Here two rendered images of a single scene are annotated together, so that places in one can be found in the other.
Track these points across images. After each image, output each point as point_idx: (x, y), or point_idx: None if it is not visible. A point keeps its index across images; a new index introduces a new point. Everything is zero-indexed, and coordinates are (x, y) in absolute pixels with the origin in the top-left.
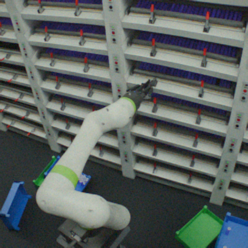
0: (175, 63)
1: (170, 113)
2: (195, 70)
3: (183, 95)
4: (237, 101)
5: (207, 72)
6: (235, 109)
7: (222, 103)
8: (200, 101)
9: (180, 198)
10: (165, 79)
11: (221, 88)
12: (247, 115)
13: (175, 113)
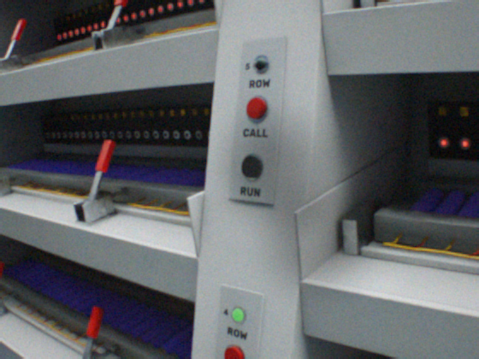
0: (32, 74)
1: (24, 333)
2: (78, 81)
3: (37, 220)
4: (223, 203)
5: (109, 73)
6: (215, 277)
7: (161, 243)
8: (80, 243)
9: None
10: (31, 185)
11: (191, 190)
12: (284, 321)
13: (40, 335)
